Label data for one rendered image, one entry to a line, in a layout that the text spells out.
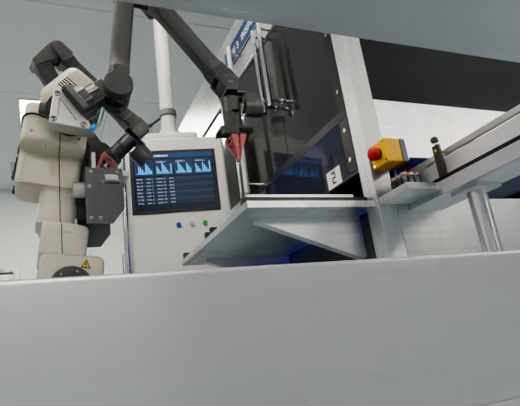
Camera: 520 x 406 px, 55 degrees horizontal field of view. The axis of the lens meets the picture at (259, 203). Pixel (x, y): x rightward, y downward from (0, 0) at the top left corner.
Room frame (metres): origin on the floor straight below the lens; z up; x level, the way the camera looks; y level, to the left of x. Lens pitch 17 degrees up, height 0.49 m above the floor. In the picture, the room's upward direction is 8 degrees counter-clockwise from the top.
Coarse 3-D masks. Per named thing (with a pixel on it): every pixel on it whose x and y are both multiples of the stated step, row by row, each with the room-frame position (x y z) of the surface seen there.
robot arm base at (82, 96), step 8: (64, 88) 1.10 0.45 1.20; (72, 88) 1.10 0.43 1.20; (80, 88) 1.14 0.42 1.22; (88, 88) 1.15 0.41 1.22; (96, 88) 1.16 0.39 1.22; (72, 96) 1.11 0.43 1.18; (80, 96) 1.11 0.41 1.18; (88, 96) 1.14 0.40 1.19; (96, 96) 1.16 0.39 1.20; (80, 104) 1.11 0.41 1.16; (88, 104) 1.15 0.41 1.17; (96, 104) 1.17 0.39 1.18; (104, 104) 1.19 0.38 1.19; (88, 112) 1.14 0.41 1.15; (96, 112) 1.19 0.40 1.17
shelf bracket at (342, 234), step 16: (256, 224) 1.36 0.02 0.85; (272, 224) 1.35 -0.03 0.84; (288, 224) 1.37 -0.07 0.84; (304, 224) 1.39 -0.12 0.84; (320, 224) 1.42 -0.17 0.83; (336, 224) 1.44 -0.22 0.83; (352, 224) 1.46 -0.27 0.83; (304, 240) 1.41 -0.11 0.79; (320, 240) 1.41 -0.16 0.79; (336, 240) 1.44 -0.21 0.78; (352, 240) 1.46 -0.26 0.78; (352, 256) 1.47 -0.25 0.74
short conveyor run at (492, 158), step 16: (512, 112) 1.09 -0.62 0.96; (480, 128) 1.17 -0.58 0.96; (496, 128) 1.11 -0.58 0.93; (512, 128) 1.07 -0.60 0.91; (464, 144) 1.24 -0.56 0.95; (480, 144) 1.16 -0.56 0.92; (496, 144) 1.12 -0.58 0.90; (512, 144) 1.08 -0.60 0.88; (432, 160) 1.34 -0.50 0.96; (448, 160) 1.26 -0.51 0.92; (464, 160) 1.21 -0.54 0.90; (480, 160) 1.17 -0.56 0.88; (496, 160) 1.13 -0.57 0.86; (512, 160) 1.10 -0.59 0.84; (432, 176) 1.32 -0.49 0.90; (448, 176) 1.27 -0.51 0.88; (464, 176) 1.22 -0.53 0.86; (480, 176) 1.19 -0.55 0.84; (496, 176) 1.21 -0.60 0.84; (512, 176) 1.23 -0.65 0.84; (448, 192) 1.29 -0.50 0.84; (416, 208) 1.41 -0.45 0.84; (432, 208) 1.44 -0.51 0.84
